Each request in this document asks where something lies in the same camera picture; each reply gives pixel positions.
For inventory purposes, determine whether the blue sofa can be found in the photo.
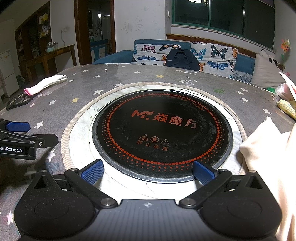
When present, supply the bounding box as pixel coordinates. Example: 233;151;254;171
94;40;255;83

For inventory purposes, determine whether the butterfly cushion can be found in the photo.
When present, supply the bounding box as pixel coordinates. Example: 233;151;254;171
132;44;181;66
191;42;238;78

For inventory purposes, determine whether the white refrigerator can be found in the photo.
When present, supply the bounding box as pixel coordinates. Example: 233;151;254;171
0;50;20;97

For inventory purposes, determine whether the grey star tablecloth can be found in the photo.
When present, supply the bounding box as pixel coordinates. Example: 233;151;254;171
1;64;295;240

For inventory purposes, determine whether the dark wooden shelf cabinet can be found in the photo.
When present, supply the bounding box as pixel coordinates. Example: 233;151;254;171
15;1;52;81

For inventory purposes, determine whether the grey white pillow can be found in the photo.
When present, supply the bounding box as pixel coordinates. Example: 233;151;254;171
251;50;285;88

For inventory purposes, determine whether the black frame tool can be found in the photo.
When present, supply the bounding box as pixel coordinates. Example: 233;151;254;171
6;92;36;110

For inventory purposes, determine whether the green framed window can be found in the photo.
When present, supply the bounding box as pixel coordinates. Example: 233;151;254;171
172;0;275;49

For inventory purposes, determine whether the cream garment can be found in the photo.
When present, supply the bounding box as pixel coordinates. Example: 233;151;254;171
240;117;295;240

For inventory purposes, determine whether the white pink work glove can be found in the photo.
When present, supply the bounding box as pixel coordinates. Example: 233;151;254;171
24;75;67;96

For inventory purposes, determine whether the dark doorway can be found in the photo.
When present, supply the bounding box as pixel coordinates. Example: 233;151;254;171
74;0;116;64

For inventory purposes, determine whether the white paper with red drawing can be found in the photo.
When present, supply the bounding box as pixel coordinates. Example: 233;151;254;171
279;72;296;100

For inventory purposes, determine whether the ceiling lamp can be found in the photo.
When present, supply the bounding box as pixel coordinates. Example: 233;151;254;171
189;0;203;4

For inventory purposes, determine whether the right butterfly cushion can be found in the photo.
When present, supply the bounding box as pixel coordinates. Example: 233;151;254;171
191;42;238;78

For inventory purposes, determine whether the dark wooden side table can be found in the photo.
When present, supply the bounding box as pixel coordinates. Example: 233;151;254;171
25;45;77;84

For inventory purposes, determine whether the dark blue backpack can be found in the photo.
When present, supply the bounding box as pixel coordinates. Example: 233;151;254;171
165;48;200;71

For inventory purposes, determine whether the colourful paper flower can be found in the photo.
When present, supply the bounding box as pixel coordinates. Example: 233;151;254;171
280;39;290;69

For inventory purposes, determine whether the green patterned folded cloth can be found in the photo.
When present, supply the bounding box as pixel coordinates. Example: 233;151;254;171
276;99;296;120

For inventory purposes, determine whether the left butterfly cushion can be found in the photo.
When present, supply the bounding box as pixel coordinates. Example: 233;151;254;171
132;44;181;66

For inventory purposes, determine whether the round black induction cooktop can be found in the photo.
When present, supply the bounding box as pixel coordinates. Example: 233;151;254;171
92;89;233;183

